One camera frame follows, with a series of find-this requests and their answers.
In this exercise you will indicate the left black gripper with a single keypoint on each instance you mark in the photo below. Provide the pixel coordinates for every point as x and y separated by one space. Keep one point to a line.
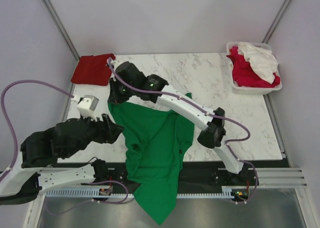
109 134

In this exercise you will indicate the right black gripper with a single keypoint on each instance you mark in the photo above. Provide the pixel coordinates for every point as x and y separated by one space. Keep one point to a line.
114 97

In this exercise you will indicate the green t-shirt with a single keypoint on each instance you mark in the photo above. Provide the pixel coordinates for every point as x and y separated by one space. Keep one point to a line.
156 143

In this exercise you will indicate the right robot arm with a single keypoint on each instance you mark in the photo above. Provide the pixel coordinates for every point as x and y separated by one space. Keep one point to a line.
129 81

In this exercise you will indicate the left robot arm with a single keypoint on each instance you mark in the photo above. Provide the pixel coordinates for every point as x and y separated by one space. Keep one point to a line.
33 173

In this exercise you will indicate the folded dark red t-shirt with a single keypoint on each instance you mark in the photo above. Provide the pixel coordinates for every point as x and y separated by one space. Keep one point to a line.
93 70

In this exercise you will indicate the white plastic laundry basket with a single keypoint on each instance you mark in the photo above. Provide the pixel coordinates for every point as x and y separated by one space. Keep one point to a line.
247 90

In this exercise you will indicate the red t-shirt in basket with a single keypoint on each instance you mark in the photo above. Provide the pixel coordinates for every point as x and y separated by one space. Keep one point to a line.
243 75

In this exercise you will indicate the white t-shirt in basket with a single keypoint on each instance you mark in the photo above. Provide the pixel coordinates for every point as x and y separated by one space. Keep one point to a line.
262 61

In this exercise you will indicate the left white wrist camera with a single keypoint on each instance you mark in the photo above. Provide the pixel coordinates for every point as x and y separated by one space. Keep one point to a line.
86 106

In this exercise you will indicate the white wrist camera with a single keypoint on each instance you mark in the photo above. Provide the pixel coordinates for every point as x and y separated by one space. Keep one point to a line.
86 106
112 64

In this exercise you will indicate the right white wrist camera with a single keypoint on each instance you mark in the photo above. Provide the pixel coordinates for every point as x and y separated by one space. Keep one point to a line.
112 64

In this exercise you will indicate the left aluminium frame post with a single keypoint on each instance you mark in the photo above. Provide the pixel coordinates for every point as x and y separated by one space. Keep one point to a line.
58 23

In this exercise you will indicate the aluminium frame post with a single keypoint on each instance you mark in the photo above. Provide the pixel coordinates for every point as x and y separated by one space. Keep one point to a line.
276 21
58 23

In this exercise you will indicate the white slotted cable duct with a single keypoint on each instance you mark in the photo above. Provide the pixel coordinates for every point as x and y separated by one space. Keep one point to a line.
89 192

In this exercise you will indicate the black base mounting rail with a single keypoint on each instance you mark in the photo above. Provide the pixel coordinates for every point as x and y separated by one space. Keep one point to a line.
195 177

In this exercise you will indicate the right aluminium frame post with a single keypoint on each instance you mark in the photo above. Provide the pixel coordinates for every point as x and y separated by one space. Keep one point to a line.
276 21

